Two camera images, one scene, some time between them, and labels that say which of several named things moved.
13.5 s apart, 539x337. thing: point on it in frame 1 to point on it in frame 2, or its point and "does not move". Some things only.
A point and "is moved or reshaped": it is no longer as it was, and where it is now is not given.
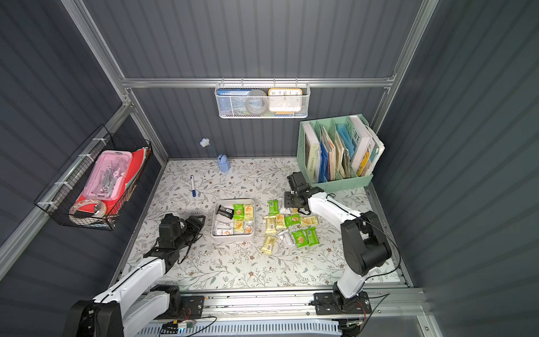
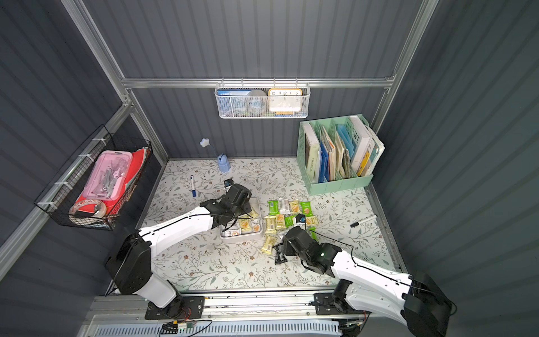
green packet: [273, 207] does not move
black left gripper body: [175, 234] to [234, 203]
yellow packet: [269, 244] does not move
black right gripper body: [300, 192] to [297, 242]
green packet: [293, 220] does not move
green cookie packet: [311, 236] does not move
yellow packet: [281, 222] does not move
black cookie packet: [225, 212] is moved or reshaped
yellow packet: [270, 225] does not move
